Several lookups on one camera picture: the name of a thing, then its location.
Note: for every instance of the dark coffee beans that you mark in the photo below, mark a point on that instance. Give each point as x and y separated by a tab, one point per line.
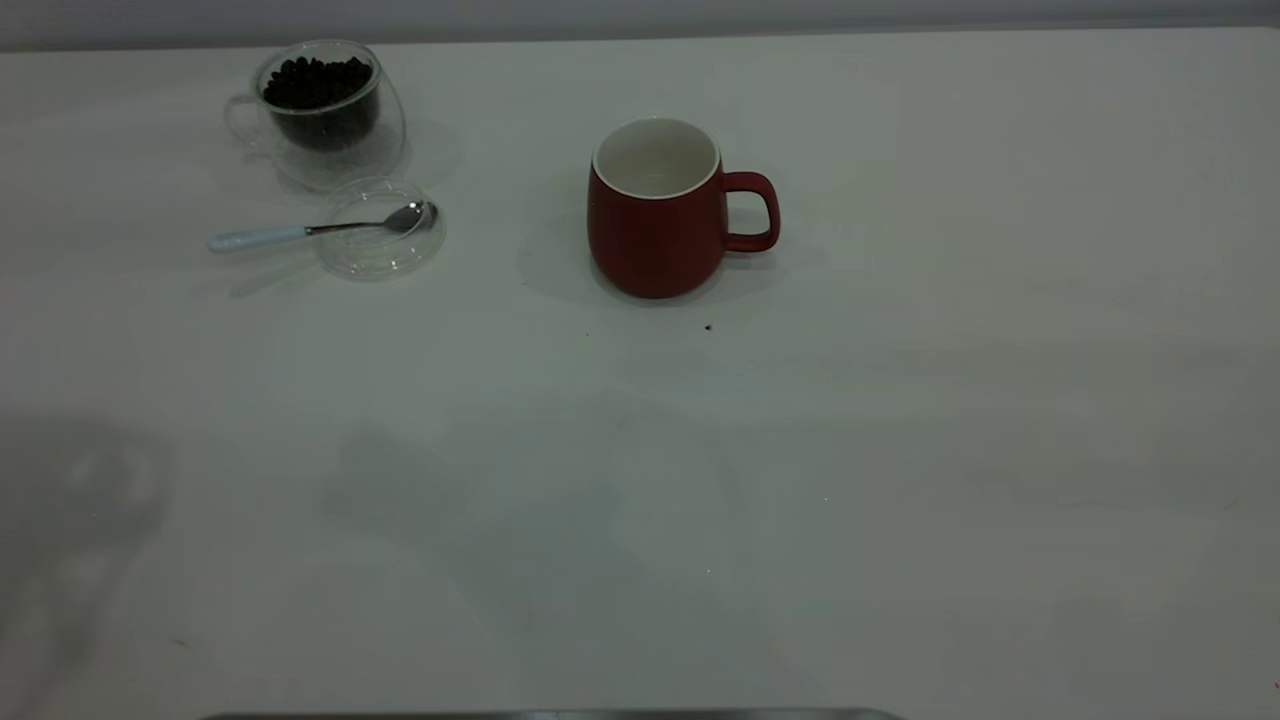
320	90

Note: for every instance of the red ceramic mug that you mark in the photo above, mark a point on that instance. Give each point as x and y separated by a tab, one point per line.
650	245

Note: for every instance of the clear glass lid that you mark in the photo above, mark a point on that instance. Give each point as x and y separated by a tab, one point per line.
375	256

